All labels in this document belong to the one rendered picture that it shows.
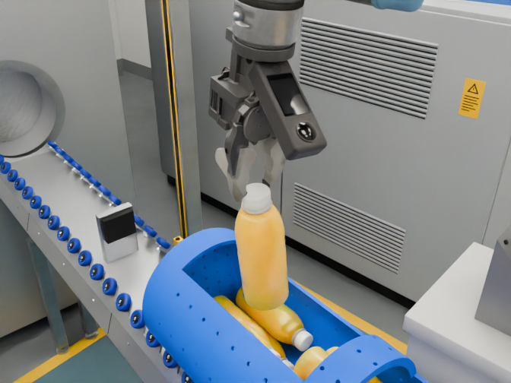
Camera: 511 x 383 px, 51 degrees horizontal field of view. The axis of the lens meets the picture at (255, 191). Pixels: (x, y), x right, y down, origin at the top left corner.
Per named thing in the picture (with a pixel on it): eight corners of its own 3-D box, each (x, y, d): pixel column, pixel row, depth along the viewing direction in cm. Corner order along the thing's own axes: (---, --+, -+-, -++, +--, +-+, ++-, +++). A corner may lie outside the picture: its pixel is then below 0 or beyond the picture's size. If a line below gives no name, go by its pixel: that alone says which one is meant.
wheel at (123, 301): (125, 289, 133) (119, 289, 131) (134, 299, 130) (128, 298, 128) (118, 305, 133) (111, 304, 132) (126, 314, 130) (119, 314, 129)
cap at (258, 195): (239, 208, 69) (238, 197, 68) (243, 191, 72) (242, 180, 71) (269, 208, 69) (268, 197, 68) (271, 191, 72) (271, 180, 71)
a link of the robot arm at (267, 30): (318, 7, 56) (255, 14, 52) (311, 49, 59) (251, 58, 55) (276, -14, 61) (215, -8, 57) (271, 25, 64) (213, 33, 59)
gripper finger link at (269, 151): (261, 166, 76) (260, 112, 70) (287, 188, 73) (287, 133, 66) (243, 174, 75) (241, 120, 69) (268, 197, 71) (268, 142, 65)
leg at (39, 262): (66, 343, 246) (38, 232, 214) (71, 350, 242) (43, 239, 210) (54, 349, 243) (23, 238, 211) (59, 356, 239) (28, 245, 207)
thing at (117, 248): (134, 246, 156) (128, 201, 148) (141, 252, 154) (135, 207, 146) (103, 260, 151) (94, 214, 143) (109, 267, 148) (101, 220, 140)
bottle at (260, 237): (240, 313, 79) (226, 215, 68) (246, 279, 84) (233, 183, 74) (288, 314, 78) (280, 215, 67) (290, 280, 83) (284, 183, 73)
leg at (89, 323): (95, 329, 254) (71, 220, 221) (100, 336, 250) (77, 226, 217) (83, 334, 250) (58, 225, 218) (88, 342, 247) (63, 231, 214)
